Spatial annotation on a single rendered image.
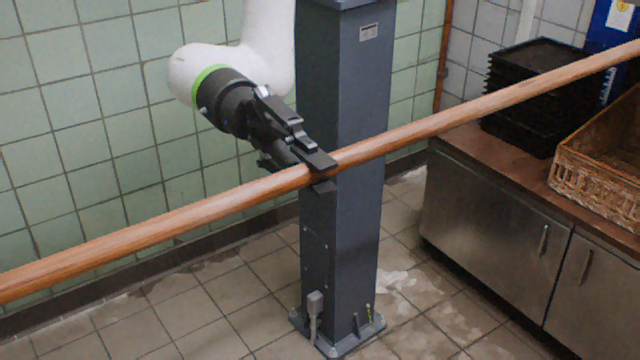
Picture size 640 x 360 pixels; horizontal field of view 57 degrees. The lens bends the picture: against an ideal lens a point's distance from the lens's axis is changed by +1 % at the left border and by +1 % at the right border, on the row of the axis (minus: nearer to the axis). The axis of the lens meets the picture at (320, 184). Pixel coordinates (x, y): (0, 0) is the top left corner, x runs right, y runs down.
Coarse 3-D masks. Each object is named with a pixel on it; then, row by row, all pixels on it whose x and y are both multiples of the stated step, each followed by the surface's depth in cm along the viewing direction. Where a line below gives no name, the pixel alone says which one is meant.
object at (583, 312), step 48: (432, 144) 211; (480, 144) 201; (624, 144) 201; (432, 192) 220; (480, 192) 198; (528, 192) 180; (432, 240) 230; (480, 240) 206; (528, 240) 188; (576, 240) 172; (624, 240) 159; (480, 288) 222; (528, 288) 195; (576, 288) 178; (624, 288) 164; (576, 336) 184; (624, 336) 169
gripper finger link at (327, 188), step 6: (324, 180) 77; (330, 180) 77; (306, 186) 77; (312, 186) 76; (318, 186) 76; (324, 186) 76; (330, 186) 76; (336, 186) 76; (312, 192) 76; (318, 192) 75; (324, 192) 75; (330, 192) 75
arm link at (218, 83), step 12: (216, 72) 90; (228, 72) 90; (240, 72) 92; (204, 84) 90; (216, 84) 88; (228, 84) 87; (240, 84) 88; (252, 84) 90; (204, 96) 89; (216, 96) 87; (204, 108) 89; (216, 108) 88; (216, 120) 89; (228, 132) 91
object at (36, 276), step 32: (576, 64) 100; (608, 64) 104; (512, 96) 92; (416, 128) 83; (448, 128) 86; (352, 160) 77; (224, 192) 70; (256, 192) 70; (288, 192) 73; (160, 224) 65; (192, 224) 67; (64, 256) 60; (96, 256) 61; (0, 288) 57; (32, 288) 59
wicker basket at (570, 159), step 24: (624, 96) 181; (600, 120) 179; (624, 120) 189; (576, 144) 177; (600, 144) 187; (552, 168) 176; (576, 168) 169; (600, 168) 163; (624, 168) 187; (576, 192) 172; (600, 192) 166; (624, 192) 160; (624, 216) 162
